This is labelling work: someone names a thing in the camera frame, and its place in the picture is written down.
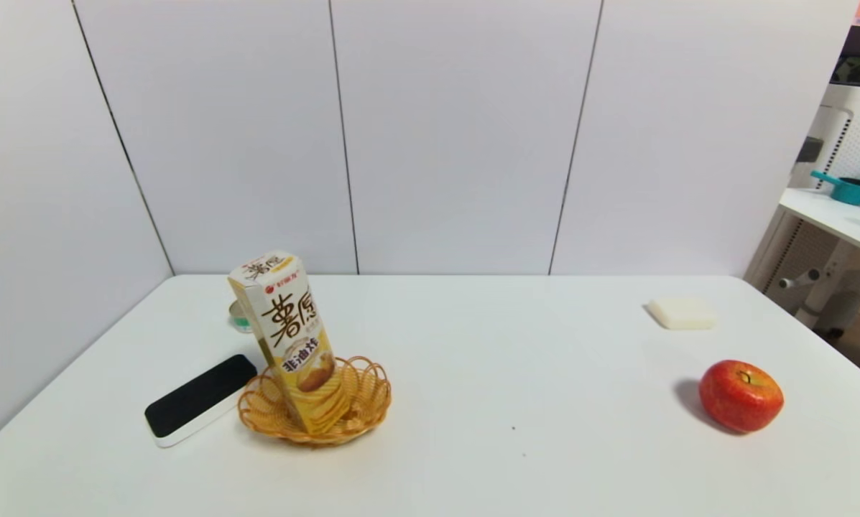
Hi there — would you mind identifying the black and white board eraser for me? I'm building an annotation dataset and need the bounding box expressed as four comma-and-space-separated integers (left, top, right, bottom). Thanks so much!
144, 353, 259, 449

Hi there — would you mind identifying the red apple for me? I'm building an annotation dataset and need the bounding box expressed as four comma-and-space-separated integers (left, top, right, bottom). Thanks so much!
698, 360, 785, 434

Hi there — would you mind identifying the white rectangular soap block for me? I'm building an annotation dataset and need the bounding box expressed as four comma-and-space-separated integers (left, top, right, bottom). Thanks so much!
646, 298, 718, 331

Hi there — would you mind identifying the white side table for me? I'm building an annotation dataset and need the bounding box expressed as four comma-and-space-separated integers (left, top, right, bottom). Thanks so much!
780, 188, 860, 338

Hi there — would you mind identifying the teal saucepan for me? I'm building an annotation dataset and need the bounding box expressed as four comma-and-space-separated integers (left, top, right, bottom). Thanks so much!
810, 169, 860, 206

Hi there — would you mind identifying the yellow potato chips box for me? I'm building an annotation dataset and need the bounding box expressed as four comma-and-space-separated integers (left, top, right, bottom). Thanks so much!
228, 250, 351, 436

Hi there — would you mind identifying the yellow woven wicker basket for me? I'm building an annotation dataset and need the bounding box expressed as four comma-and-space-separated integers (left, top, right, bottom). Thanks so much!
237, 355, 392, 447

